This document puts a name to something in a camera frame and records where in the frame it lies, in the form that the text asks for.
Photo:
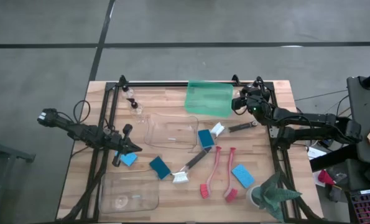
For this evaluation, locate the blue sponge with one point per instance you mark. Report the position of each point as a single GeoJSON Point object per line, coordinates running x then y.
{"type": "Point", "coordinates": [160, 168]}
{"type": "Point", "coordinates": [243, 175]}
{"type": "Point", "coordinates": [206, 138]}
{"type": "Point", "coordinates": [130, 159]}

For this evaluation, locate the black side stand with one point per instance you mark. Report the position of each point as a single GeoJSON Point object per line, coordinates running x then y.
{"type": "Point", "coordinates": [366, 124]}

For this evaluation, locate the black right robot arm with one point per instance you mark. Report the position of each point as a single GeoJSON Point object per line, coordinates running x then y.
{"type": "Point", "coordinates": [312, 119]}

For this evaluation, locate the red cone-shaped object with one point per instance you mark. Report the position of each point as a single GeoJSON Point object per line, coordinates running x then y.
{"type": "Point", "coordinates": [325, 178]}

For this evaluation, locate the potted green succulent plant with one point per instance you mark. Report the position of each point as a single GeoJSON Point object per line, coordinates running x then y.
{"type": "Point", "coordinates": [271, 196]}

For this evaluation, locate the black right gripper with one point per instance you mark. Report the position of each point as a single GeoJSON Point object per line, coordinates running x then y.
{"type": "Point", "coordinates": [253, 96]}

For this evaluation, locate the black aluminium table frame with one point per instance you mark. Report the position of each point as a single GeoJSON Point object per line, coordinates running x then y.
{"type": "Point", "coordinates": [160, 84]}

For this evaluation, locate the clear plastic bin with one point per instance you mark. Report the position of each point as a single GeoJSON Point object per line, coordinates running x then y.
{"type": "Point", "coordinates": [128, 193]}
{"type": "Point", "coordinates": [172, 132]}

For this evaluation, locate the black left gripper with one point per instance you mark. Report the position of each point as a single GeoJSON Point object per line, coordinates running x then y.
{"type": "Point", "coordinates": [124, 137]}

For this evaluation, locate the white paper sheet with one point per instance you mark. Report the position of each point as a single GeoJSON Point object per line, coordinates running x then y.
{"type": "Point", "coordinates": [316, 153]}

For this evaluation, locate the laptop with lit keyboard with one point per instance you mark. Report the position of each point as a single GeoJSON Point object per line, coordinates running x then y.
{"type": "Point", "coordinates": [368, 207]}

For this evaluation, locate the translucent green plastic bin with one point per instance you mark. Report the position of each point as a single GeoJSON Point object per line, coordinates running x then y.
{"type": "Point", "coordinates": [208, 99]}

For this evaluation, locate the red dish brush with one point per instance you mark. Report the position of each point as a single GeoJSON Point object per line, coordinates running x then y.
{"type": "Point", "coordinates": [231, 195]}
{"type": "Point", "coordinates": [205, 191]}

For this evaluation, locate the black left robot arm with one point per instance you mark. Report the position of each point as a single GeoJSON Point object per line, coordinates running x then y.
{"type": "Point", "coordinates": [79, 130]}

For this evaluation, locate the grey metal stand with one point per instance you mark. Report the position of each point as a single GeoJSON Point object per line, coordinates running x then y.
{"type": "Point", "coordinates": [4, 152]}

